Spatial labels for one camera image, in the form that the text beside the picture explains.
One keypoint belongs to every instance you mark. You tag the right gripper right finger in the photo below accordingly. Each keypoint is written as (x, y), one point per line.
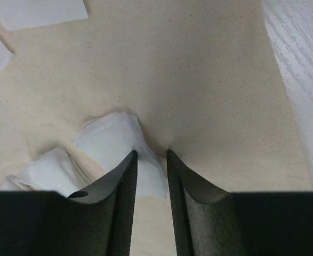
(204, 219)

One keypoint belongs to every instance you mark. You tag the tilted white suture packet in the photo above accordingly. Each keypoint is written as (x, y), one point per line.
(16, 15)

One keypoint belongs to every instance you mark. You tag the beige cloth drape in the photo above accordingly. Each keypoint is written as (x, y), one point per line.
(202, 80)

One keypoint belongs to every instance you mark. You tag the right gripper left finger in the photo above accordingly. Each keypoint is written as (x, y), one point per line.
(104, 212)

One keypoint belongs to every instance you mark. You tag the white gauze pad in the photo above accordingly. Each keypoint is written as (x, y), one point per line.
(108, 140)
(54, 170)

